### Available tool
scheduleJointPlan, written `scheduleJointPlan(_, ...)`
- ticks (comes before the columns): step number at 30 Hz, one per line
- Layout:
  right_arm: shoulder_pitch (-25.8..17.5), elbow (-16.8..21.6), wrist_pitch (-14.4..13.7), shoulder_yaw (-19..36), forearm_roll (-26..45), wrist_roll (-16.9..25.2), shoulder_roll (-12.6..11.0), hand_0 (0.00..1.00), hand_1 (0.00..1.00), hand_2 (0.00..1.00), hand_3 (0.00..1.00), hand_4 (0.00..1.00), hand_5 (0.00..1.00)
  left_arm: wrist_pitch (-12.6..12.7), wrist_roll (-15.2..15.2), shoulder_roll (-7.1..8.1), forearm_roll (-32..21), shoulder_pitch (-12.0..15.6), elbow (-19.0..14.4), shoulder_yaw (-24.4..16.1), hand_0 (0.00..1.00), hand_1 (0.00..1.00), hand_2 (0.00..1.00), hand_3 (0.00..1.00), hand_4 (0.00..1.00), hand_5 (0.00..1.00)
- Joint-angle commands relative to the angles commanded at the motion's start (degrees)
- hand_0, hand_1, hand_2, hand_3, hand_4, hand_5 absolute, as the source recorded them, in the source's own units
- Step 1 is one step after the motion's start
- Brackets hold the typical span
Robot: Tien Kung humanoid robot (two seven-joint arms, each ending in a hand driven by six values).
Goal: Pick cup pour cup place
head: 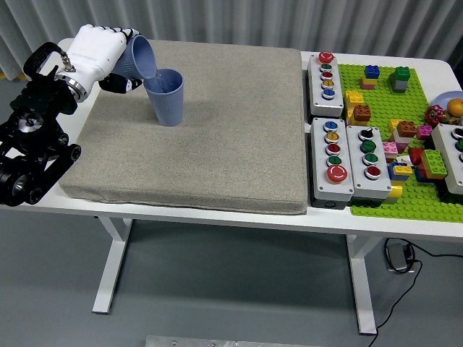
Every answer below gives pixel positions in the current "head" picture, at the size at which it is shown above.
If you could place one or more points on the grey five-button control box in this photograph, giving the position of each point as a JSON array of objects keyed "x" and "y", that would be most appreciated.
[{"x": 318, "y": 103}]

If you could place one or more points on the grey power adapter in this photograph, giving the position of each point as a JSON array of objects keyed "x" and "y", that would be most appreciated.
[{"x": 396, "y": 256}]

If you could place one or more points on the grey button box dark base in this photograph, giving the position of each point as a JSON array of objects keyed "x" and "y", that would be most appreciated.
[{"x": 446, "y": 159}]

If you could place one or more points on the light pink toy block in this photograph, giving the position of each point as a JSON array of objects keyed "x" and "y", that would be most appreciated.
[{"x": 390, "y": 148}]

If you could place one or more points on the yellow cylinder block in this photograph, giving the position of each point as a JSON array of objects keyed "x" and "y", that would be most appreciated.
[{"x": 395, "y": 191}]

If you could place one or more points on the grey-brown cushion mat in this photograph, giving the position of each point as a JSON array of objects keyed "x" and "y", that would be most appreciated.
[{"x": 235, "y": 144}]

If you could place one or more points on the brown toy block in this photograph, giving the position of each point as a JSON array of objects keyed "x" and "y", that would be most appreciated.
[{"x": 361, "y": 114}]

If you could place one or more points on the red toy flower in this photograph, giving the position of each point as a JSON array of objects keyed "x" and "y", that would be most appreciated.
[{"x": 434, "y": 115}]

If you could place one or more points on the red toy block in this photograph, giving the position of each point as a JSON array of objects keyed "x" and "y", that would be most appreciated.
[{"x": 416, "y": 156}]

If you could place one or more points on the lime green toy block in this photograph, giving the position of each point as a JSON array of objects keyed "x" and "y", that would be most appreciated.
[{"x": 434, "y": 163}]

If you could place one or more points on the blue orange block stack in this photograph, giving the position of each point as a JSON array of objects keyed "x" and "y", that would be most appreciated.
[{"x": 421, "y": 175}]

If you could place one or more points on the orange toy fruit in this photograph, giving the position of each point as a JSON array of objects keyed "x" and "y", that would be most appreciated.
[{"x": 455, "y": 106}]

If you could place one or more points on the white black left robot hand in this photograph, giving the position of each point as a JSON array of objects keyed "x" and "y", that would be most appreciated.
[{"x": 94, "y": 50}]

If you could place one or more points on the light blue plate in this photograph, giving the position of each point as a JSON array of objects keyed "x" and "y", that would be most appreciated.
[{"x": 443, "y": 98}]

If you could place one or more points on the green studded baseplate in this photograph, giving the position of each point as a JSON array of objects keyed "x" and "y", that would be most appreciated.
[{"x": 383, "y": 105}]

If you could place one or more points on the blue yellow pink block stack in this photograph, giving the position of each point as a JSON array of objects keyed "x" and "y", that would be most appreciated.
[{"x": 372, "y": 71}]

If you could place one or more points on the magenta toy block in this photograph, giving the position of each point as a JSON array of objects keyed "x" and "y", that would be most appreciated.
[{"x": 424, "y": 132}]

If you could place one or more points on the green grey block stack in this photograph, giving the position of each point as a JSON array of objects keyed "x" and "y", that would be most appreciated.
[{"x": 399, "y": 85}]

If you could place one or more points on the grey box black selector switch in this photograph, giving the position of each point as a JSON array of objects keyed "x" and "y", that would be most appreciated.
[{"x": 361, "y": 188}]

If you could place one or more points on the blue ribbed cup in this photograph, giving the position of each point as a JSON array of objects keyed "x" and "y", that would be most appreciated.
[
  {"x": 170, "y": 108},
  {"x": 139, "y": 54}
]

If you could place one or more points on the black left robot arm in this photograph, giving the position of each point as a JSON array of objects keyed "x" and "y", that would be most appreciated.
[{"x": 40, "y": 97}]

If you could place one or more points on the grey box large red button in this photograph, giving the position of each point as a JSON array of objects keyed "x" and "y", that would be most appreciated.
[{"x": 322, "y": 191}]

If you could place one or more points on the orange white yellow block stack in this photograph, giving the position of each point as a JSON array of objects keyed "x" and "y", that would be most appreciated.
[{"x": 406, "y": 128}]

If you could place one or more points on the white table leg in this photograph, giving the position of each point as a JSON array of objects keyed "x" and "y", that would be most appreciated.
[
  {"x": 363, "y": 289},
  {"x": 108, "y": 274}
]

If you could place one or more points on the brown toy food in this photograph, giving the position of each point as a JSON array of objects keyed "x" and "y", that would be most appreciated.
[{"x": 452, "y": 117}]

